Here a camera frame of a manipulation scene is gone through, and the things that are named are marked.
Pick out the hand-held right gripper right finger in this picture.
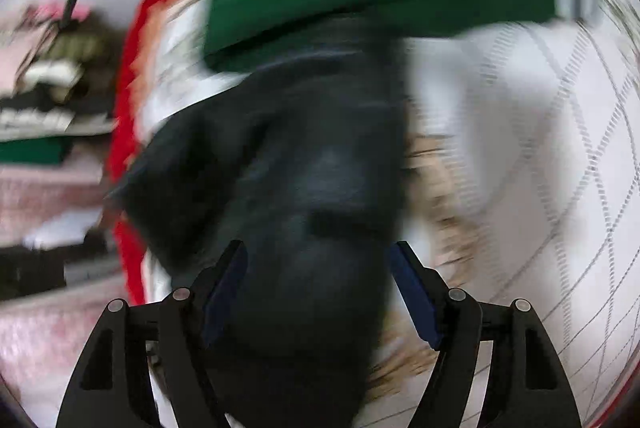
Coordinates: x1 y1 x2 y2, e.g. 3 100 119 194
387 241 583 428

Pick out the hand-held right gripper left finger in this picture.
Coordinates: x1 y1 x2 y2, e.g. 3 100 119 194
56 239 249 428

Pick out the black garment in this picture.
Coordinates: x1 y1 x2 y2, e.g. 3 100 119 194
102 19 410 428

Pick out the pile of mixed clothes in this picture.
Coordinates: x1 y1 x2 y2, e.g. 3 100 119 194
0 2 127 169

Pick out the red-edged white quilted blanket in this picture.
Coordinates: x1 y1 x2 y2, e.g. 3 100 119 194
102 0 640 428

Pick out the pink fuzzy blanket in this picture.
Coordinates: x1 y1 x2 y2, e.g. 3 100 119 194
0 165 151 414

